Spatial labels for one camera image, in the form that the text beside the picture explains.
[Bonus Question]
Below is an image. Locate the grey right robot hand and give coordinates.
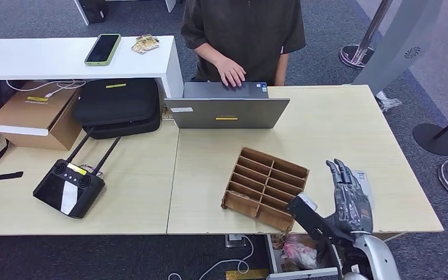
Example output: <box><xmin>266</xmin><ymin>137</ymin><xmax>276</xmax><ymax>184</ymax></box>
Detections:
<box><xmin>325</xmin><ymin>157</ymin><xmax>375</xmax><ymax>237</ymax></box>

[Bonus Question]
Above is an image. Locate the person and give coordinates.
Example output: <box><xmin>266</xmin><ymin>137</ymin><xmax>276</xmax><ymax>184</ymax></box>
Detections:
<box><xmin>180</xmin><ymin>0</ymin><xmax>307</xmax><ymax>88</ymax></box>

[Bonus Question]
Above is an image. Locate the pink plastic bag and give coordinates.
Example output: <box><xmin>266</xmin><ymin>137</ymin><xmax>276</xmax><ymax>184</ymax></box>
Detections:
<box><xmin>282</xmin><ymin>233</ymin><xmax>320</xmax><ymax>271</ymax></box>

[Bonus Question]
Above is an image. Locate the wooden card organiser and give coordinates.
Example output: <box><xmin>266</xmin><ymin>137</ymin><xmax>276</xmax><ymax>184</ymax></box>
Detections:
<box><xmin>220</xmin><ymin>146</ymin><xmax>310</xmax><ymax>233</ymax></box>

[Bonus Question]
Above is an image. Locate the brown cardboard box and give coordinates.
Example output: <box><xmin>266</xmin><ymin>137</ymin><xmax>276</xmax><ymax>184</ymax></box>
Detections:
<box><xmin>0</xmin><ymin>82</ymin><xmax>83</xmax><ymax>152</ymax></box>

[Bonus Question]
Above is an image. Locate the clear plastic wrapper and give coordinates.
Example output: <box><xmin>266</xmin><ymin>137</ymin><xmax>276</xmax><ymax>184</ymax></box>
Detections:
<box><xmin>375</xmin><ymin>91</ymin><xmax>403</xmax><ymax>113</ymax></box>

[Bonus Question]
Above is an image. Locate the orange hotel card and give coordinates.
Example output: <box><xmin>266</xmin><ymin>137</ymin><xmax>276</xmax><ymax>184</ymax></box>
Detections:
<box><xmin>134</xmin><ymin>34</ymin><xmax>159</xmax><ymax>46</ymax></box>
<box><xmin>131</xmin><ymin>38</ymin><xmax>160</xmax><ymax>55</ymax></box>

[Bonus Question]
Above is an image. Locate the black remote controller with antennas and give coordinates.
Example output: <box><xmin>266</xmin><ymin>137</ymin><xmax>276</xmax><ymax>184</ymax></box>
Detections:
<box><xmin>33</xmin><ymin>126</ymin><xmax>122</xmax><ymax>219</ymax></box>

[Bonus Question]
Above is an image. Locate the white table frame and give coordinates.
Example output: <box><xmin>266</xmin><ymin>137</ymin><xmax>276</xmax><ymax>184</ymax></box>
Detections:
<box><xmin>73</xmin><ymin>0</ymin><xmax>177</xmax><ymax>27</ymax></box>

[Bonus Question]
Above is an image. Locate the white floor cable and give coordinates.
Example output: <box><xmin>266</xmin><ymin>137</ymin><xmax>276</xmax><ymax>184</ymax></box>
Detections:
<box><xmin>167</xmin><ymin>234</ymin><xmax>255</xmax><ymax>280</ymax></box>

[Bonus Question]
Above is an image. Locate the green-cased smartphone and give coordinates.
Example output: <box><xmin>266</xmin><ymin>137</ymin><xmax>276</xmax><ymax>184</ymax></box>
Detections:
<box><xmin>84</xmin><ymin>33</ymin><xmax>122</xmax><ymax>67</ymax></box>

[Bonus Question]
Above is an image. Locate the small wire bundle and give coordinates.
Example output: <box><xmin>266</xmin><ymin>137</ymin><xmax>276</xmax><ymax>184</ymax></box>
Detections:
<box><xmin>79</xmin><ymin>164</ymin><xmax>105</xmax><ymax>179</ymax></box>

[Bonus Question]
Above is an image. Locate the person's right hand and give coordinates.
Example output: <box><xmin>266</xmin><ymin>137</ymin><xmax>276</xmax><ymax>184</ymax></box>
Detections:
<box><xmin>215</xmin><ymin>55</ymin><xmax>247</xmax><ymax>88</ymax></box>

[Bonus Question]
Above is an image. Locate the grey sign panel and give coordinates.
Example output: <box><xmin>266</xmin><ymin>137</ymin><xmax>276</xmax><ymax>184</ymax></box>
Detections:
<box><xmin>352</xmin><ymin>0</ymin><xmax>443</xmax><ymax>96</ymax></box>

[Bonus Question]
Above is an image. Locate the silver floor socket box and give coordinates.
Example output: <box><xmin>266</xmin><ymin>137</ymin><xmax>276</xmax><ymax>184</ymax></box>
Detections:
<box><xmin>225</xmin><ymin>233</ymin><xmax>246</xmax><ymax>249</ymax></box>

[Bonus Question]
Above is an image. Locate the white open drawer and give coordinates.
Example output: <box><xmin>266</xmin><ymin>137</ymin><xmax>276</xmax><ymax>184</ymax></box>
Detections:
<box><xmin>265</xmin><ymin>233</ymin><xmax>342</xmax><ymax>280</ymax></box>

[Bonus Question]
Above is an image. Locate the grey laptop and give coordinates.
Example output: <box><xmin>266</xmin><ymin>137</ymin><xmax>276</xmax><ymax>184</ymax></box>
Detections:
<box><xmin>164</xmin><ymin>82</ymin><xmax>291</xmax><ymax>130</ymax></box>

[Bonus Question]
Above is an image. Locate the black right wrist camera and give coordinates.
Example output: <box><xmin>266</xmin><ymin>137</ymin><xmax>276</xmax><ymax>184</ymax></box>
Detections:
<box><xmin>286</xmin><ymin>193</ymin><xmax>348</xmax><ymax>242</ymax></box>

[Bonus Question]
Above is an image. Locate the black bag strap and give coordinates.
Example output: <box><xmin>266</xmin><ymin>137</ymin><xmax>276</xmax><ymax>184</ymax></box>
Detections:
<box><xmin>0</xmin><ymin>98</ymin><xmax>25</xmax><ymax>181</ymax></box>

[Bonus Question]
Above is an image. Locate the black box under table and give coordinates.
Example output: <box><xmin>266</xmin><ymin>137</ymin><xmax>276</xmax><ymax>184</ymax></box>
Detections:
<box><xmin>79</xmin><ymin>0</ymin><xmax>108</xmax><ymax>25</ymax></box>

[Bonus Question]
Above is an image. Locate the black-based stanchion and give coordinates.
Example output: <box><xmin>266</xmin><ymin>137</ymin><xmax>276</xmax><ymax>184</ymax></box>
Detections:
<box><xmin>412</xmin><ymin>106</ymin><xmax>448</xmax><ymax>156</ymax></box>

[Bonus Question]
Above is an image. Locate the white charging cable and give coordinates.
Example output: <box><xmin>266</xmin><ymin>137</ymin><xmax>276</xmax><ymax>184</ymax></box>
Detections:
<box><xmin>6</xmin><ymin>79</ymin><xmax>88</xmax><ymax>99</ymax></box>

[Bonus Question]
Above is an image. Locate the gold floor tape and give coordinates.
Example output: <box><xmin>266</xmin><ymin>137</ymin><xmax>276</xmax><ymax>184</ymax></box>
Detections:
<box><xmin>226</xmin><ymin>269</ymin><xmax>270</xmax><ymax>280</ymax></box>

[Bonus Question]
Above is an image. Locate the white counter shelf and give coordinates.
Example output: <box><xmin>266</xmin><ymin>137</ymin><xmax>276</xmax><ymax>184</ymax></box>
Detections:
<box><xmin>0</xmin><ymin>35</ymin><xmax>184</xmax><ymax>99</ymax></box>

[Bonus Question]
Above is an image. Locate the chrome stanchion post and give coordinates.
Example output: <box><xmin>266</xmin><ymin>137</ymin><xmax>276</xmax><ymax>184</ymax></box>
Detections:
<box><xmin>339</xmin><ymin>0</ymin><xmax>394</xmax><ymax>71</ymax></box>

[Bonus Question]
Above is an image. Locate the black zip carrying case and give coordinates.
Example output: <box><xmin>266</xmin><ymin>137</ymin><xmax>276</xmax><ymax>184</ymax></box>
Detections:
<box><xmin>73</xmin><ymin>78</ymin><xmax>162</xmax><ymax>140</ymax></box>

